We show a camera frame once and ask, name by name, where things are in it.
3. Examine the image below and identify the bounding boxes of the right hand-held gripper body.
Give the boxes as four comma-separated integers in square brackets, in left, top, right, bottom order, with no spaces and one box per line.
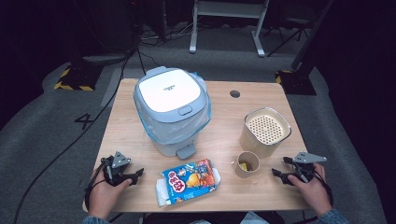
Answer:
[291,151,328,185]

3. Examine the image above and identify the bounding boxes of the left hand-held gripper cable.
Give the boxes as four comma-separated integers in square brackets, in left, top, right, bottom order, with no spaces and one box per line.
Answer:
[84,158,108,211]

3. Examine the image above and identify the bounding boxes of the black tripod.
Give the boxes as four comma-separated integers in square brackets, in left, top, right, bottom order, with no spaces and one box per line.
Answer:
[265,15,314,59]

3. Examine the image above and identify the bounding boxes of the hand-held gripper cable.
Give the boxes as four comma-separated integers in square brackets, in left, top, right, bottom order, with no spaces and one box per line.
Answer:
[306,169,334,208]
[84,158,108,211]

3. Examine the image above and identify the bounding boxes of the person's left hand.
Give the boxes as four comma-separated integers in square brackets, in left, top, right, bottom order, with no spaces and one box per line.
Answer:
[88,169,134,220]

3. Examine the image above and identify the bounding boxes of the brown paper cup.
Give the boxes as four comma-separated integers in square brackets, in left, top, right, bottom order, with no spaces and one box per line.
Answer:
[234,150,262,179]

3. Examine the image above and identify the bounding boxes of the white pedal trash bin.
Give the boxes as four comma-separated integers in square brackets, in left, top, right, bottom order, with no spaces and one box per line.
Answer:
[133,65,213,161]

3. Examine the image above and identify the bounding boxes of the blue snack packet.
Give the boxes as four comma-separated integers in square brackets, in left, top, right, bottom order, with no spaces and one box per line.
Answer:
[155,158,222,208]

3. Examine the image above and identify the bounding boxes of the black stand with striped base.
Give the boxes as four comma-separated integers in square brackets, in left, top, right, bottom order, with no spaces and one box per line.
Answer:
[53,57,105,92]
[275,0,336,96]

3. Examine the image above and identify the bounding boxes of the beige container with perforated insert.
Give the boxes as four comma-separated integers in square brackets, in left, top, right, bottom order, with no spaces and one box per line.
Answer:
[239,106,292,160]

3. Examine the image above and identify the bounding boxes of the right hand-held gripper cable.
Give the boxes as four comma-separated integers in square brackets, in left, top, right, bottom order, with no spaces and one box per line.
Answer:
[306,169,334,208]

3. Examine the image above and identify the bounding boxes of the clear blue bin liner bag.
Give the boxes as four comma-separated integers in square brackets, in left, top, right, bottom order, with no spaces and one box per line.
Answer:
[134,72,213,146]

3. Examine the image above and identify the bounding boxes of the white desk frame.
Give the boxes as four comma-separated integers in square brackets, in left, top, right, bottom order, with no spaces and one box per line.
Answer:
[189,0,271,58]

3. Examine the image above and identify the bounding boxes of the bundle of floor cables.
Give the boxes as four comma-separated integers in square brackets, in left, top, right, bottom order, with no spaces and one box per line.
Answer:
[138,20,195,49]

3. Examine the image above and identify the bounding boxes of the long black floor cable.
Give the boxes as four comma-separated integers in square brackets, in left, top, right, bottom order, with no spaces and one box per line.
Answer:
[12,46,139,224]

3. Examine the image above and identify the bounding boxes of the person's right hand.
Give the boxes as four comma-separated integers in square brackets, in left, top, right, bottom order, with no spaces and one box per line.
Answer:
[287,162,333,218]

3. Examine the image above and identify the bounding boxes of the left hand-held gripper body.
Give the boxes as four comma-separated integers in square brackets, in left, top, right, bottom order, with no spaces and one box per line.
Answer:
[101,151,134,188]

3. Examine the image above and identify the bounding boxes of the food scraps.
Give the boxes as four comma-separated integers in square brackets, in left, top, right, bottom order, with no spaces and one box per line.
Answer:
[239,160,254,173]

